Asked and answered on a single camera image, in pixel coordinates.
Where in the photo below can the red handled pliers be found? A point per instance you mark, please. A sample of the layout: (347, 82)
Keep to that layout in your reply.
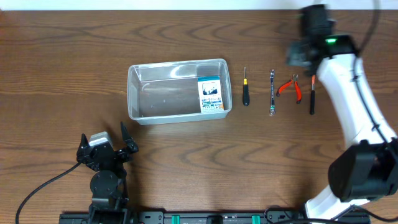
(293, 81)

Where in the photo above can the clear plastic container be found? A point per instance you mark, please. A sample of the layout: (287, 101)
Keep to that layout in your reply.
(167, 92)

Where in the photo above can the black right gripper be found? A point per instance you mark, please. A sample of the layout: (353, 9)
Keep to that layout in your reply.
(296, 54)

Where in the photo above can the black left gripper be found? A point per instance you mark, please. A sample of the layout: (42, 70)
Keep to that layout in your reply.
(104, 154)

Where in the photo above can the small black orange hammer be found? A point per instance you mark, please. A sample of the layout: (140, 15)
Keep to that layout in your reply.
(312, 96)

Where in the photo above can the blue white cardboard box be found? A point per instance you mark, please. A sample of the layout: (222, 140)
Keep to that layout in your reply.
(210, 95)

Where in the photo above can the silver combination wrench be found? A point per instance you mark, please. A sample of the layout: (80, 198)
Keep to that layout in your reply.
(272, 101)

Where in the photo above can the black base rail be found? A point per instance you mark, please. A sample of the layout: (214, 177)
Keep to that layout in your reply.
(269, 216)

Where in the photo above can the black yellow screwdriver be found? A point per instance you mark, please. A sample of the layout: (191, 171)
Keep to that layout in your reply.
(246, 98)

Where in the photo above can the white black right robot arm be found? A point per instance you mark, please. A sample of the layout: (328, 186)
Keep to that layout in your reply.
(367, 169)

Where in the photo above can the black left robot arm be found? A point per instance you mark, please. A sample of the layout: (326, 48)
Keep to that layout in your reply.
(108, 185)

